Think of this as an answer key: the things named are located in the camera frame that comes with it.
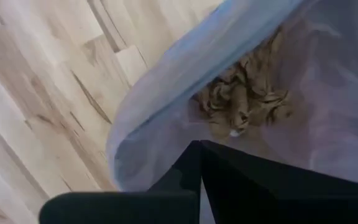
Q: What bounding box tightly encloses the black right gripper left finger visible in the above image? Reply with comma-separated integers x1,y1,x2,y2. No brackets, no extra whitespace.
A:
39,139,202,224

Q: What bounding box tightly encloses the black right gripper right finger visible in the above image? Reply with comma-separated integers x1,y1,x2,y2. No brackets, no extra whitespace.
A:
200,139,358,224

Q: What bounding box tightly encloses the long brown paper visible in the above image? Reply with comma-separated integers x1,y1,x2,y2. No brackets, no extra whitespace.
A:
191,26,293,139

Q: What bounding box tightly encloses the translucent white trash bag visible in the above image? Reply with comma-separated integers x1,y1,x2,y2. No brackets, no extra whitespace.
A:
106,0,358,192

